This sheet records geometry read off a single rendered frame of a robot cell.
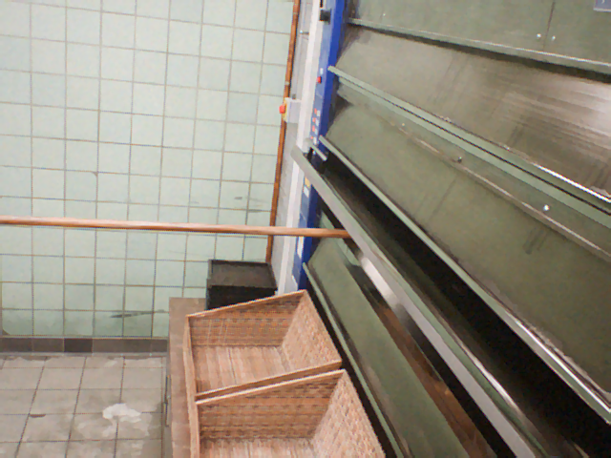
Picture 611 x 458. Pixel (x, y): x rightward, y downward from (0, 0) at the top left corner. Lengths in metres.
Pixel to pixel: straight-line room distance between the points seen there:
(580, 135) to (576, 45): 0.16
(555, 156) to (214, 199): 2.53
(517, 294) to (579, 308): 0.15
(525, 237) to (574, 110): 0.25
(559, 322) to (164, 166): 2.58
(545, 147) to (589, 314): 0.29
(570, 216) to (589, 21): 0.31
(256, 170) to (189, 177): 0.35
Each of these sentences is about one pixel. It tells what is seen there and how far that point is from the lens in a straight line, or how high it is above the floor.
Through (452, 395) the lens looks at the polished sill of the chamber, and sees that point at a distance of 1.50.
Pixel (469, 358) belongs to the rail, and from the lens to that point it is 1.12.
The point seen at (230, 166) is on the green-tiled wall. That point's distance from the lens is 3.43.
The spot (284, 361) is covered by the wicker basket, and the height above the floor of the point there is 0.59.
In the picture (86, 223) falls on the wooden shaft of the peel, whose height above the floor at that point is 1.19.
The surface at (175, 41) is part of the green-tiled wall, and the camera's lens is 3.32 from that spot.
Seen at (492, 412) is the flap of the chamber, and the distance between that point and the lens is 1.05.
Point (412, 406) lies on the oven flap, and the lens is 1.72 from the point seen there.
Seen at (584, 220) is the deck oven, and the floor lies 1.67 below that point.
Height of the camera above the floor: 1.93
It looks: 18 degrees down
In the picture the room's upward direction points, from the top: 7 degrees clockwise
